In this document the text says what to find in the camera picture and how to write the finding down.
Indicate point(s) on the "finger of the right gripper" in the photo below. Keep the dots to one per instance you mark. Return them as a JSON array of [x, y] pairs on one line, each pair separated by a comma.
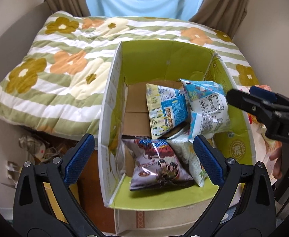
[[265, 112], [263, 95]]

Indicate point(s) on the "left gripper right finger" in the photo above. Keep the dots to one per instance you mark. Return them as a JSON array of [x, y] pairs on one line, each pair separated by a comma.
[[244, 203]]

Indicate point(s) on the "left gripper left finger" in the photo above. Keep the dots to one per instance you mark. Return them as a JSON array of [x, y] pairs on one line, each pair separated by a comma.
[[44, 204]]

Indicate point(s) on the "light blue snack bag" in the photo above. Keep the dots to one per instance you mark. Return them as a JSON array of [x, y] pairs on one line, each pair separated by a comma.
[[208, 108]]

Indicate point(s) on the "green white potato chip bag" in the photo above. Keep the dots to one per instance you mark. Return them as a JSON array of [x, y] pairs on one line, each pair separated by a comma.
[[183, 149]]

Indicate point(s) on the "blue white snack bag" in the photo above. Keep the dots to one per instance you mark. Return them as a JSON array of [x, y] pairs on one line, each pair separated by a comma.
[[167, 108]]

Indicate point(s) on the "purple cartoon snack bag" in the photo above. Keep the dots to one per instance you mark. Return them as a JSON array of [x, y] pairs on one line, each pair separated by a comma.
[[156, 165]]

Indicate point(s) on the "person's right hand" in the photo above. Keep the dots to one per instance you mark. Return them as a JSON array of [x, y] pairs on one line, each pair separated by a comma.
[[276, 156]]

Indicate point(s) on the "orange floral cloth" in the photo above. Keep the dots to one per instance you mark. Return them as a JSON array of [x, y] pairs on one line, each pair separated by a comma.
[[264, 146]]

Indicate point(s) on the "white cloth table mat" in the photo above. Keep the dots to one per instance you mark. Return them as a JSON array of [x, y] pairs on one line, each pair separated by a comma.
[[158, 223]]

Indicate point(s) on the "right brown curtain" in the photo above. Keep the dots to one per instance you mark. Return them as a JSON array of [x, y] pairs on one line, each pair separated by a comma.
[[222, 15]]

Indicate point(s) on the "floral striped quilt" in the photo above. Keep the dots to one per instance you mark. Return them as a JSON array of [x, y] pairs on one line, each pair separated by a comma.
[[58, 87]]

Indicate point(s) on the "grey bed headboard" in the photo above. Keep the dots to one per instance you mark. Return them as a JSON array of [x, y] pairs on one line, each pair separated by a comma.
[[15, 42]]

